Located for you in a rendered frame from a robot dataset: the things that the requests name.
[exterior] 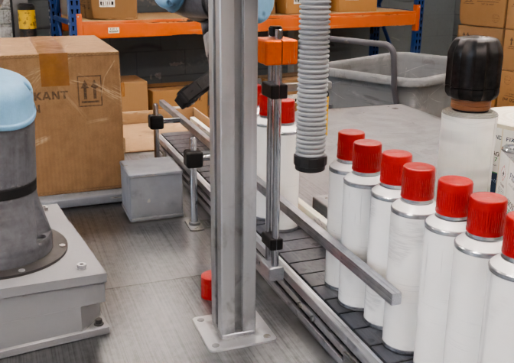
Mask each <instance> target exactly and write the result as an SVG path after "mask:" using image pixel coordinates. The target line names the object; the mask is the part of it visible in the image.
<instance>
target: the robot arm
mask: <svg viewBox="0 0 514 363"><path fill-rule="evenodd" d="M3 1H4V0H0V9H1V6H2V3H3ZM155 2H156V3H157V4H158V5H159V6H160V7H162V8H164V9H166V10H167V11H168V12H170V13H175V14H177V15H180V16H183V17H185V18H188V19H190V20H193V21H196V22H199V23H201V28H202V33H203V41H204V46H205V51H206V56H207V59H208V64H209V14H208V0H155ZM273 7H274V0H259V8H258V24H261V23H262V22H264V21H266V20H267V19H268V17H269V16H270V14H271V11H272V9H273ZM208 90H210V81H209V71H207V72H206V73H205V74H203V75H202V76H201V77H200V78H198V79H196V80H195V81H194V82H192V83H191V84H190V85H186V86H185V87H184V88H182V89H181V90H180V91H179V92H178V93H177V97H176V99H175V100H174V101H175V102H176V103H177V104H178V105H179V106H180V108H181V109H185V108H186V107H190V106H191V105H193V104H194V103H195V102H196V101H197V100H198V99H199V98H200V97H201V96H202V95H203V94H204V93H206V92H207V91H208ZM35 117H36V106H35V104H34V96H33V89H32V86H31V84H30V83H29V81H28V80H27V79H26V78H25V77H23V76H22V75H20V74H18V73H16V72H13V71H10V70H7V69H3V68H0V271H3V270H8V269H12V268H17V267H21V266H25V265H27V264H31V263H33V262H35V261H38V260H40V259H41V258H43V257H44V256H46V255H47V254H48V253H49V252H50V251H51V249H52V247H53V241H52V231H51V228H50V225H49V222H48V220H47V217H46V215H45V212H44V209H43V206H42V205H41V201H40V199H39V197H38V194H37V170H36V146H35V122H34V119H35Z"/></svg>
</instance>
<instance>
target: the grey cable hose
mask: <svg viewBox="0 0 514 363"><path fill-rule="evenodd" d="M299 2H300V3H301V5H299V8H301V10H299V13H301V14H300V15H299V18H300V19H301V20H299V23H301V24H299V28H300V30H298V32H299V33H301V34H299V35H298V37H299V38H300V39H299V40H298V42H299V43H300V44H299V45H298V47H300V49H298V52H299V54H298V57H300V58H299V59H298V62H299V64H298V67H300V68H298V72H299V73H298V76H299V77H298V88H297V90H298V92H297V95H298V97H297V100H298V101H297V109H298V110H297V120H296V122H297V124H296V127H297V128H296V132H297V133H296V148H295V149H296V151H295V154H294V165H295V169H296V170H297V171H300V172H302V173H320V172H322V171H324V170H325V166H326V165H327V155H326V153H325V150H326V148H325V146H326V143H325V142H326V134H325V133H326V132H327V130H326V129H325V128H326V127H327V126H326V125H325V124H326V123H327V120H325V119H327V116H326V114H327V111H326V110H327V107H326V105H327V102H326V101H327V95H328V93H327V91H328V88H327V87H328V83H327V82H328V78H327V77H328V76H329V74H328V72H329V70H328V67H329V64H327V63H329V60H328V58H329V56H330V55H329V54H328V53H329V52H330V51H329V50H328V48H329V47H330V45H329V43H330V40H328V38H330V35H329V33H330V30H328V29H329V28H330V25H329V23H330V20H329V18H330V15H329V14H330V13H331V10H329V8H331V5H329V4H330V3H331V0H299Z"/></svg>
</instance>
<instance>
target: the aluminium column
mask: <svg viewBox="0 0 514 363"><path fill-rule="evenodd" d="M258 8H259V0H208V14H209V81H210V214H211V280H212V324H213V326H214V327H215V329H216V331H217V332H218V334H219V335H220V338H221V339H229V338H233V337H238V336H242V335H250V334H255V272H256V184H257V96H258Z"/></svg>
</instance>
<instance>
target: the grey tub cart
mask: <svg viewBox="0 0 514 363"><path fill-rule="evenodd" d="M328 40H330V42H337V43H345V44H358V45H366V46H373V47H384V48H386V49H388V50H389V53H381V54H376V55H372V56H367V57H357V58H352V59H347V60H337V61H331V62H329V63H327V64H329V67H328V70H329V72H328V74H329V76H328V77H327V78H328V81H331V82H332V87H331V89H328V92H329V102H328V109H341V108H352V107H363V106H374V105H396V104H403V105H406V106H409V107H411V108H414V109H417V110H420V111H422V112H426V113H428V114H431V115H434V116H437V117H439V118H441V111H442V110H443V109H445V108H447V107H450V106H451V98H452V97H450V96H448V95H447V94H446V92H445V90H444V85H445V76H446V67H447V56H439V55H432V54H425V53H411V52H396V50H395V48H394V47H393V45H392V44H390V43H389V42H387V41H374V40H366V39H358V38H350V37H336V36H330V38H328Z"/></svg>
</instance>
